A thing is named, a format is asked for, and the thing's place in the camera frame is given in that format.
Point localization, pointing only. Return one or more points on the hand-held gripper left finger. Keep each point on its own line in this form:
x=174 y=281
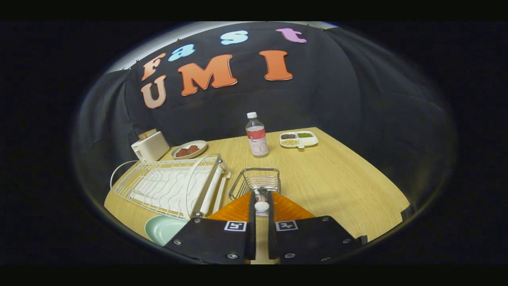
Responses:
x=252 y=238

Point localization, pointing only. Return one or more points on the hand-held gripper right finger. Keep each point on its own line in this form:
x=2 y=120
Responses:
x=272 y=238

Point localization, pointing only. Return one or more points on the pale green plate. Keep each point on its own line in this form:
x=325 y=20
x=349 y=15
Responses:
x=162 y=230

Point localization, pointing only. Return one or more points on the beige round plate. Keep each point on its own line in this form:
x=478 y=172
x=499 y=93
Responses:
x=202 y=146

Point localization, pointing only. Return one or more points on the white wavy drip tray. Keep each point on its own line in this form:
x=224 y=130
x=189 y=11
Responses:
x=166 y=190

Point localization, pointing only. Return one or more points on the clear bottle red label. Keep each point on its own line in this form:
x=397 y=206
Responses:
x=257 y=139

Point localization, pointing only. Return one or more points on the white divided snack tray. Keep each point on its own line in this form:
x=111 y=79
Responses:
x=300 y=140

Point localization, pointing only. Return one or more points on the red meat piece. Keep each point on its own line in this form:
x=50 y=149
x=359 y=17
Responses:
x=193 y=149
x=182 y=152

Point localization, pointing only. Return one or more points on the white toaster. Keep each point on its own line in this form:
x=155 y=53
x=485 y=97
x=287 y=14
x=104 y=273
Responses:
x=152 y=147

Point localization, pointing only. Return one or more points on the dark object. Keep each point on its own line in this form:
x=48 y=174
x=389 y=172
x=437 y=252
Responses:
x=408 y=212

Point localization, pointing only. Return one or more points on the brown bread slice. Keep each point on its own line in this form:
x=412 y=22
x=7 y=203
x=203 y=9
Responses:
x=144 y=135
x=152 y=132

